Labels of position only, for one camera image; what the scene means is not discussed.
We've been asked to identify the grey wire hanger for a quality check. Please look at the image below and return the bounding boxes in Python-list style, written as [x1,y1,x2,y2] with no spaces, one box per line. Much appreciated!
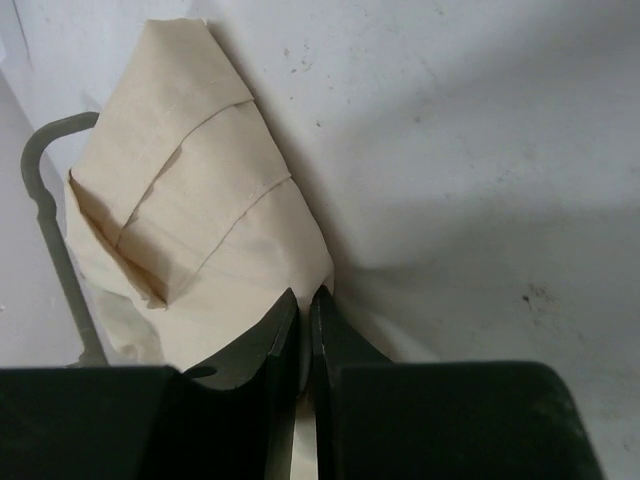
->
[20,111,108,368]

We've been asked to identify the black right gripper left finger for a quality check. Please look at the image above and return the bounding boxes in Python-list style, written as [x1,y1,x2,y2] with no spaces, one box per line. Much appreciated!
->
[184,290,300,479]

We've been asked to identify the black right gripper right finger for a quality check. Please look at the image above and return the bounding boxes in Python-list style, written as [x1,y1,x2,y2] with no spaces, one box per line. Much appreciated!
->
[310,286,391,479]

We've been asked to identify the beige trousers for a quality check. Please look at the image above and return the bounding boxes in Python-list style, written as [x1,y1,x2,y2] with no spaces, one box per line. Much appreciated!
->
[64,18,334,479]

